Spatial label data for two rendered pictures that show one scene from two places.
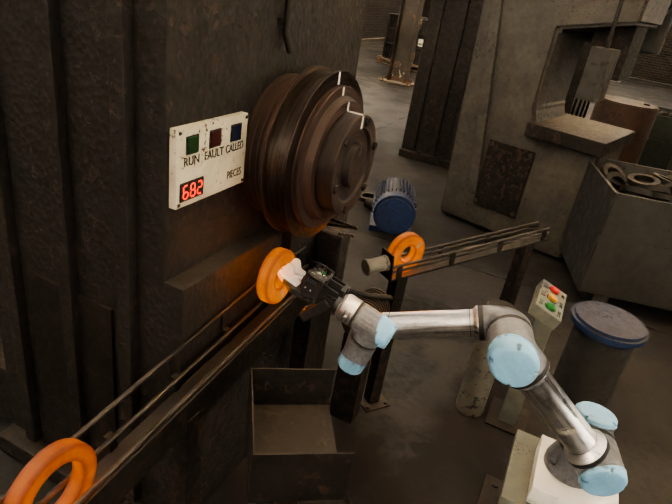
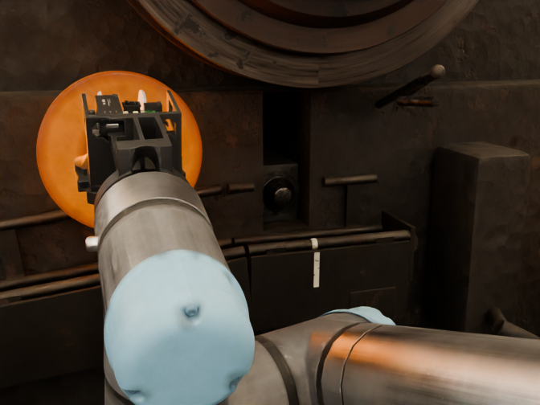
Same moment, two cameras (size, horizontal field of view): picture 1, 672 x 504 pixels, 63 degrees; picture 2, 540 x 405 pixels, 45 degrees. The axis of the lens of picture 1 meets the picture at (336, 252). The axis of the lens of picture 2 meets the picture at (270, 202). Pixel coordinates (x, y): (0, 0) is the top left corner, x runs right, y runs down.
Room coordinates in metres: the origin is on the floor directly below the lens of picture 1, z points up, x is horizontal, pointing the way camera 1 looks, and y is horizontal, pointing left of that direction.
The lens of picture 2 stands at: (1.02, -0.43, 0.93)
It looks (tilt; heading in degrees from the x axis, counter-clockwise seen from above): 14 degrees down; 51
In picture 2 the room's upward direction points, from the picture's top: straight up
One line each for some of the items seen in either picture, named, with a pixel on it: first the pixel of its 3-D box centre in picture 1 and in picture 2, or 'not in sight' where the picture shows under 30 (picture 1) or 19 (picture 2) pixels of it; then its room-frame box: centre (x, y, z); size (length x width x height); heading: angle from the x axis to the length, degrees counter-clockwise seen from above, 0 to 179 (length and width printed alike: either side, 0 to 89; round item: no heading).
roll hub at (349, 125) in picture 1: (348, 164); not in sight; (1.46, 0.00, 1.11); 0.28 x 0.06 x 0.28; 158
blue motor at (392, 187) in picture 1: (394, 203); not in sight; (3.74, -0.36, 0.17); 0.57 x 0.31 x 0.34; 178
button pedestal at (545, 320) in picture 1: (529, 360); not in sight; (1.86, -0.84, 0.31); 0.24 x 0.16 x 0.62; 158
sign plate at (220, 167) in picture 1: (211, 158); not in sight; (1.23, 0.32, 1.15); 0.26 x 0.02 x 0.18; 158
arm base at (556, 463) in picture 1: (574, 455); not in sight; (1.25, -0.80, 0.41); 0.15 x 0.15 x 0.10
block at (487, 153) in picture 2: (328, 259); (472, 239); (1.72, 0.02, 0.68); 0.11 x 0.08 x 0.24; 68
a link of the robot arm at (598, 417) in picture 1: (589, 429); not in sight; (1.24, -0.80, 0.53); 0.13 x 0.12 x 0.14; 172
